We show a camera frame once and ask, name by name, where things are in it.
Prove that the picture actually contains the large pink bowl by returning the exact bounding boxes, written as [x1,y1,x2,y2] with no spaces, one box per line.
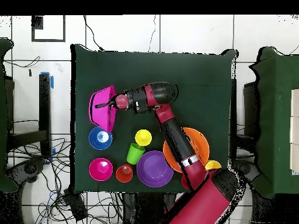
[88,85,117,133]

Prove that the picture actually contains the blue bowl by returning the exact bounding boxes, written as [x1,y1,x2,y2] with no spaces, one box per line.
[88,126,113,151]

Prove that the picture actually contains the yellow cup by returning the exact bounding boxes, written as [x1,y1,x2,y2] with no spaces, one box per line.
[134,129,152,147]
[204,159,222,171]

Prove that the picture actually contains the green cup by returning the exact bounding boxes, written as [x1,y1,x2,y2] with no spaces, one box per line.
[126,142,146,166]

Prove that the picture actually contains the black upright stand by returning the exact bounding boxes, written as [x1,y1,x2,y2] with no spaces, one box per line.
[6,72,53,158]

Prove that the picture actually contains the small crimson bowl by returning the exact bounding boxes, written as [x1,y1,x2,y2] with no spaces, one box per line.
[89,157,114,182]

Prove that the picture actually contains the orange cup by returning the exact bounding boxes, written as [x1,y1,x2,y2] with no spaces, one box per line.
[115,163,134,183]

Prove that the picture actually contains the purple bowl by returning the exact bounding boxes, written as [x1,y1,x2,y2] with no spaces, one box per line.
[136,150,175,188]

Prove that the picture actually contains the dark green table cloth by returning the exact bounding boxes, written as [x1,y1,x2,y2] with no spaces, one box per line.
[70,43,239,195]

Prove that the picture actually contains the large orange bowl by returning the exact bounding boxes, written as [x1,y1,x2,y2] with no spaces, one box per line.
[162,127,210,174]

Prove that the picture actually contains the black office chair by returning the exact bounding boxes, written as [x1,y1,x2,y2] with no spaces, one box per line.
[231,158,261,185]
[5,157,46,187]

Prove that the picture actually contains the red cup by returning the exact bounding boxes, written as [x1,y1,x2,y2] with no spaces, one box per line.
[181,174,190,190]

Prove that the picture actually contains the black power adapter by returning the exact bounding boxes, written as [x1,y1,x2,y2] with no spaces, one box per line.
[63,188,89,222]

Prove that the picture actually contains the black equipment stand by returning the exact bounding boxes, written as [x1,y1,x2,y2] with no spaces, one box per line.
[121,192,176,224]

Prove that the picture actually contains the green cloth side table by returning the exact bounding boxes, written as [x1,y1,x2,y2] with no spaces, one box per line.
[0,37,19,194]
[249,45,299,199]

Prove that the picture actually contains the black floor cable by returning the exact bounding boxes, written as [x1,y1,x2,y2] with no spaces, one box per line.
[83,15,105,51]

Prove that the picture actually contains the tangle of black cables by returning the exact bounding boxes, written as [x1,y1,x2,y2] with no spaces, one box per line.
[9,137,124,224]

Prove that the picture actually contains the black square floor frame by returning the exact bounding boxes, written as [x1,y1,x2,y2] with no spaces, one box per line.
[31,15,67,43]

